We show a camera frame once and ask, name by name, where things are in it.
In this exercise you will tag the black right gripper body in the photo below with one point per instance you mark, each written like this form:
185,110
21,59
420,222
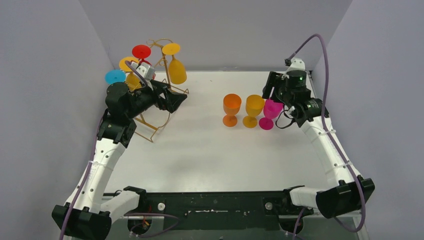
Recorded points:
281,92

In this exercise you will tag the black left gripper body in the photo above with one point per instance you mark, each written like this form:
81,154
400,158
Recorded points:
159,96

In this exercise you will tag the pink wine glass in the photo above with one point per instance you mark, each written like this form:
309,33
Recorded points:
271,110

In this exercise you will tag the orange wine glass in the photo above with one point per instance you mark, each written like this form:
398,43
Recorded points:
231,106

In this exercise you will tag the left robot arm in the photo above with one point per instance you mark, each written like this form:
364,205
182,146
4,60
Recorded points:
84,215

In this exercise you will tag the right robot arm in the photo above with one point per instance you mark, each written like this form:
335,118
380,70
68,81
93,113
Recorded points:
348,191

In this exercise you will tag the yellow wine glass left row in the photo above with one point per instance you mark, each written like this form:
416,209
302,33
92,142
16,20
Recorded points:
132,80

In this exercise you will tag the red wine glass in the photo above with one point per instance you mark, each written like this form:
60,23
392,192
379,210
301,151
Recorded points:
142,52

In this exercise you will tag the blue wine glass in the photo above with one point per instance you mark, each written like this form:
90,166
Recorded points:
115,76

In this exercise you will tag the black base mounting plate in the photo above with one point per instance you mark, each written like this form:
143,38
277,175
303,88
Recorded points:
268,210

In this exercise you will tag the gold wire glass rack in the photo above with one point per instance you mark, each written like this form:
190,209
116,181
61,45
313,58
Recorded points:
145,93

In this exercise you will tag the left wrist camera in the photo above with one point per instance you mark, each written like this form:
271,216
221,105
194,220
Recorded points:
145,71

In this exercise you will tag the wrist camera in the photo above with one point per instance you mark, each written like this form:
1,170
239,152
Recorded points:
145,71
294,64

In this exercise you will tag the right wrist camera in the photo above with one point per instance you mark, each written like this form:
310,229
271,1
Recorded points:
294,64

